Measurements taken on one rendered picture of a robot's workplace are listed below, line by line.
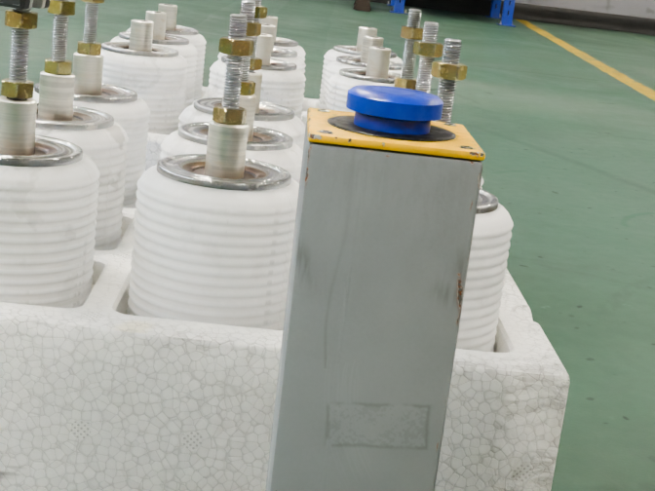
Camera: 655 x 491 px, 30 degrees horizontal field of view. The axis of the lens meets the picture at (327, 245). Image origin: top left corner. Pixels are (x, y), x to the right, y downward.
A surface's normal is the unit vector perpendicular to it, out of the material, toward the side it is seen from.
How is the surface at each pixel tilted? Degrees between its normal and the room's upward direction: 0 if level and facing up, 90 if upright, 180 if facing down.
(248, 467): 90
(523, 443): 90
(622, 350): 0
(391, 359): 90
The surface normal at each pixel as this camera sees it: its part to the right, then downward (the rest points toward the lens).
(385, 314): 0.02, 0.25
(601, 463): 0.11, -0.96
